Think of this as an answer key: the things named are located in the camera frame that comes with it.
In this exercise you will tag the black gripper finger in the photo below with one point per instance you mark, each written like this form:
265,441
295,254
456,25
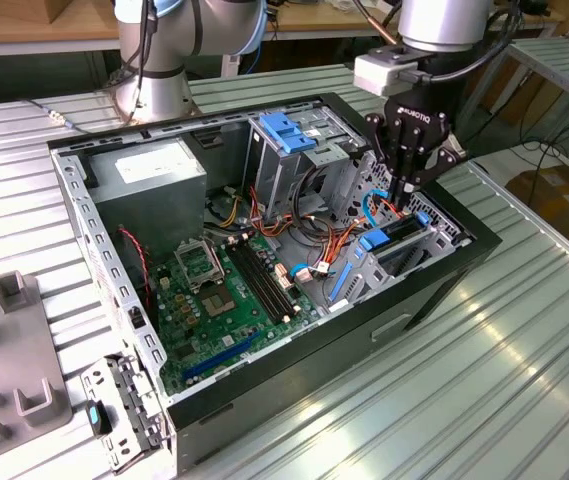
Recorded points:
439,160
396,150

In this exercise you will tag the metal slat side table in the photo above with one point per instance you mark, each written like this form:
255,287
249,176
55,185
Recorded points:
564,65

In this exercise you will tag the black RAM slot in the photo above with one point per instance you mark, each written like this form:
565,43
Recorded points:
260,281
268,281
276,281
252,281

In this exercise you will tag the metal disk bay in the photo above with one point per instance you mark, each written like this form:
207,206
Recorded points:
364,272

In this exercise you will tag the green motherboard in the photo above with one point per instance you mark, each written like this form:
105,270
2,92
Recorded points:
236,331

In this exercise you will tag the black open PC case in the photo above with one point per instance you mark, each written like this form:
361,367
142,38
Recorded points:
314,362

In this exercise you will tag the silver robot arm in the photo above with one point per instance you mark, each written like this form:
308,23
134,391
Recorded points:
164,75

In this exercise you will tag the wooden desk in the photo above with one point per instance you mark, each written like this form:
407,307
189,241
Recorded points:
14,30

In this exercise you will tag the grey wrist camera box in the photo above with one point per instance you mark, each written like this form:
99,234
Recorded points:
379,75

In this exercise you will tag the black blue release latch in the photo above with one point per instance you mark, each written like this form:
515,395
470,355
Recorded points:
98,419

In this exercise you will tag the grey parts rack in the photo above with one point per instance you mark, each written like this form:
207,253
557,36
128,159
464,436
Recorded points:
9,350

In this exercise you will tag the large brown cardboard box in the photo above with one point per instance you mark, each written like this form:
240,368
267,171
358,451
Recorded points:
564,210

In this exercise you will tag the black desk device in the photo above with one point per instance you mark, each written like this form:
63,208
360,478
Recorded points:
534,6

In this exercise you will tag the blue expansion slot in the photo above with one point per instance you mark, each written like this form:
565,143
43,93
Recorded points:
223,357

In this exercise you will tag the metal slot bracket cover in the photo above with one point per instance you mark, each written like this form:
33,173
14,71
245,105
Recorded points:
99,382

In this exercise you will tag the blue plastic drive latch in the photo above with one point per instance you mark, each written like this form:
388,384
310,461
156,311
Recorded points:
284,132

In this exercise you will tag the metal optical drive cage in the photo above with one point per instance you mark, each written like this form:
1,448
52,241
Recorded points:
269,170

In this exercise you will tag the grey power supply unit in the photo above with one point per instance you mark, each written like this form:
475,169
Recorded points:
151,200

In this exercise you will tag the hard disk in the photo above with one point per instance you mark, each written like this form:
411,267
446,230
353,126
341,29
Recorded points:
374,239

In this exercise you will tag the CPU socket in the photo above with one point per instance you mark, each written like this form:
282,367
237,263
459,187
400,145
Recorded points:
219,303

